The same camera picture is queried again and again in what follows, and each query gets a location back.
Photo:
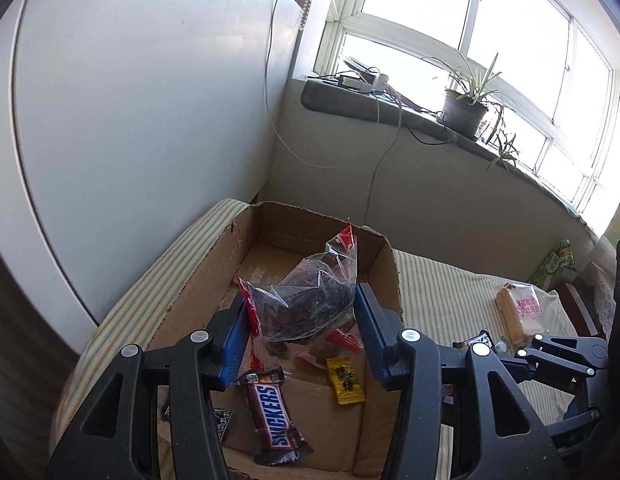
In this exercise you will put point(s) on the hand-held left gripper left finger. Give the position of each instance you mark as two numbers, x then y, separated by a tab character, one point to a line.
235	355

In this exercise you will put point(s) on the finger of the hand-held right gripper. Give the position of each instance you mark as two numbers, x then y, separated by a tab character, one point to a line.
569	357
582	414

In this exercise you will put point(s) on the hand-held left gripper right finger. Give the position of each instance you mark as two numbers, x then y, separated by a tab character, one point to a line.
372	340

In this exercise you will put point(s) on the clear bag of dark fruit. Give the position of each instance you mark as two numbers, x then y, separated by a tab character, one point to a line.
346	342
300	300

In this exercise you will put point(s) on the yellow candy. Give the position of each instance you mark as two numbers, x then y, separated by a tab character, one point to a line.
345	382

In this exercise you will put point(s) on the brown chocolate bar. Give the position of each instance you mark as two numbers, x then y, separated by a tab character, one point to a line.
270	410

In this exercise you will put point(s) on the pink and black snack packet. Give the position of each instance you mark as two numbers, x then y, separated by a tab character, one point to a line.
224	422

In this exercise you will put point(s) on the packaged sliced bread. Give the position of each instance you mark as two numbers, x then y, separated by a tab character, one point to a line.
519	310

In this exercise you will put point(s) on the cardboard box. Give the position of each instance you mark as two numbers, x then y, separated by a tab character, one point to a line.
320	425

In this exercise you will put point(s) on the white lace cloth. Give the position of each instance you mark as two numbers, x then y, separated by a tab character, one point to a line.
602	280

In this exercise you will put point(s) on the dark red furniture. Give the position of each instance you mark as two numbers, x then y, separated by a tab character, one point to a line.
579	305

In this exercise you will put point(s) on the grey stone windowsill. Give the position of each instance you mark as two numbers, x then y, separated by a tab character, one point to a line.
340	102

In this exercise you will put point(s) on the potted spider plant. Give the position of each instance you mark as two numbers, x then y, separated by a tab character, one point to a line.
462	115

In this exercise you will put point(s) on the white power adapter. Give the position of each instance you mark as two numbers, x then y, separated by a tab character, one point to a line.
354	81

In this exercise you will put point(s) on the white charger cube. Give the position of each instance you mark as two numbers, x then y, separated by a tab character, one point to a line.
380	80

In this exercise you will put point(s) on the white cabinet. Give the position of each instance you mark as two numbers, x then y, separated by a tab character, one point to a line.
140	110

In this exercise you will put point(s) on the dark flat device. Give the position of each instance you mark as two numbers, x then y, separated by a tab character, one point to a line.
357	64

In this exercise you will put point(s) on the green snack bag by wall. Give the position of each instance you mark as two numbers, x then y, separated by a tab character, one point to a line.
554	265

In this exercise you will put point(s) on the white window frame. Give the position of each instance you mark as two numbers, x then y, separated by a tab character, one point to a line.
414	40

